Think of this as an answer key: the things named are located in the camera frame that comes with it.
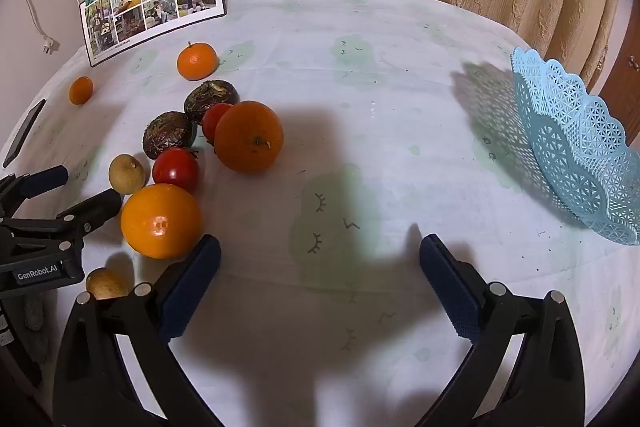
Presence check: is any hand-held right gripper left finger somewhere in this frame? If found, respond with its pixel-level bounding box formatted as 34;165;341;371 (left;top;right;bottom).
52;234;226;427

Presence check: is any red tomato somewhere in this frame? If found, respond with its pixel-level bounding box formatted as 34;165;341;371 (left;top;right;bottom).
152;147;201;194
201;103;235;145

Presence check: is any small tangerine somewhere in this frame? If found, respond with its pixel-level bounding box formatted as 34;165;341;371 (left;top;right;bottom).
68;76;94;106

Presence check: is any large orange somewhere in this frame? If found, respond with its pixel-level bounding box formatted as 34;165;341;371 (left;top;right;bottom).
214;100;284;174
120;183;204;260

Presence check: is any dark purple passion fruit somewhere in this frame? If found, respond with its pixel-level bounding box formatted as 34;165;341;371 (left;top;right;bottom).
183;79;239;126
142;111;195;160

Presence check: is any stemmed tangerine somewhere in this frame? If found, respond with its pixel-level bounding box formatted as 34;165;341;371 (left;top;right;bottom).
176;41;219;82

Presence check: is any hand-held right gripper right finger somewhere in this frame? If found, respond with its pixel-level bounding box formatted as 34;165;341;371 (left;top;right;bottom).
417;234;586;427

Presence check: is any black smartphone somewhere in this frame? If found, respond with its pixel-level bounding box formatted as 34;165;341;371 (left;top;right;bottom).
2;99;47;168

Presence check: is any light blue plastic basket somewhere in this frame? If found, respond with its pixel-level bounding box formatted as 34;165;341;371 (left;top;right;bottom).
510;47;640;247

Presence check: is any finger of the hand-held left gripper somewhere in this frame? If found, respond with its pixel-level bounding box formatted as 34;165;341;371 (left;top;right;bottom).
0;188;123;254
0;165;69;224

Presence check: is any brown wooden cabinet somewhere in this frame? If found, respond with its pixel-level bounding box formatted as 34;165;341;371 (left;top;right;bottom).
597;32;640;122

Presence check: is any white cable with plug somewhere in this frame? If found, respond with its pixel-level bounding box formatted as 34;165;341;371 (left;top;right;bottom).
17;0;61;56

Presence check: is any photo collage board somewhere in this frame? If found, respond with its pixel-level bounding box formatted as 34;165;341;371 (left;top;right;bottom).
79;0;227;68

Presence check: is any brown longan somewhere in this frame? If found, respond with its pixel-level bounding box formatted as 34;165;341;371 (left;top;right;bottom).
85;267;132;301
108;154;147;196

